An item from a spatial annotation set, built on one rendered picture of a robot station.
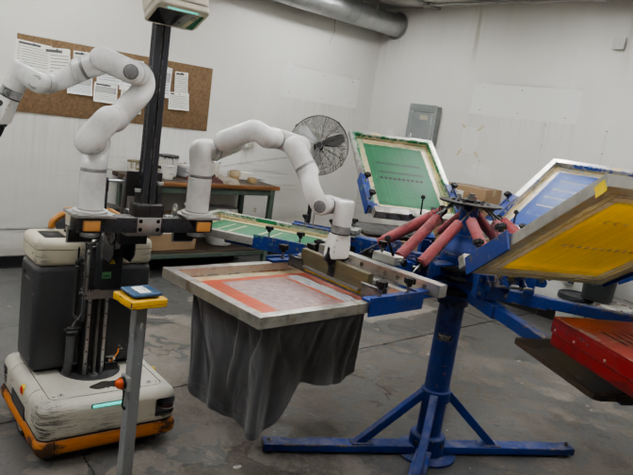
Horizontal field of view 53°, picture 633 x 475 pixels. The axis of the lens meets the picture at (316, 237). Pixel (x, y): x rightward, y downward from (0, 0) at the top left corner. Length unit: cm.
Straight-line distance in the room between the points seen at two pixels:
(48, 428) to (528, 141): 521
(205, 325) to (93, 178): 67
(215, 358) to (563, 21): 529
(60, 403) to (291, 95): 494
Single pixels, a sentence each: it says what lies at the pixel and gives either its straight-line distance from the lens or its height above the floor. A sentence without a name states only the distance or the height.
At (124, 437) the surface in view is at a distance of 234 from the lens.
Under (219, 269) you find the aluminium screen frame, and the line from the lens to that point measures 247.
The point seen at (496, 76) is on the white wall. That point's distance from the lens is 704.
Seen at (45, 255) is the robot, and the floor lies 84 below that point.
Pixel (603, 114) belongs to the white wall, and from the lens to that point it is 646.
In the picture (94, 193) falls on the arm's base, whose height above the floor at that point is 121.
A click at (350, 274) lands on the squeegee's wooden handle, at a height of 103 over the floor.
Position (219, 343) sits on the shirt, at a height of 78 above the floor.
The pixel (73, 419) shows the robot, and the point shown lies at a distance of 299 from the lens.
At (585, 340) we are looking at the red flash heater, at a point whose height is 109.
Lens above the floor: 159
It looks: 10 degrees down
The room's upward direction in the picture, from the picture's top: 8 degrees clockwise
